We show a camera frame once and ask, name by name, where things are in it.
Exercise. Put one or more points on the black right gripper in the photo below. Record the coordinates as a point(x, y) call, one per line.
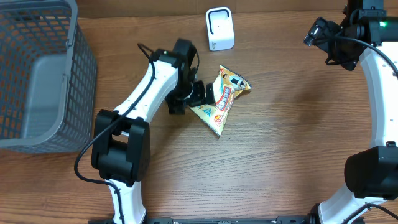
point(351, 58)

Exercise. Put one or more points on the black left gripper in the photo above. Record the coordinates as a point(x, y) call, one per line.
point(200, 98)

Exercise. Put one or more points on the cream snack bag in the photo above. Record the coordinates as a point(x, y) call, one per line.
point(227, 86)

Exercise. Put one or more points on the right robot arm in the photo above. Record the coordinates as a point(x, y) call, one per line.
point(367, 36)

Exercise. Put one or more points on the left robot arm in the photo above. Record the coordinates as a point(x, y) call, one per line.
point(121, 148)

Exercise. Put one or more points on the grey plastic shopping basket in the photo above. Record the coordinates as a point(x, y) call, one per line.
point(48, 78)

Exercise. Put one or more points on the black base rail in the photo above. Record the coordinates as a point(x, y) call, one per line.
point(277, 220)

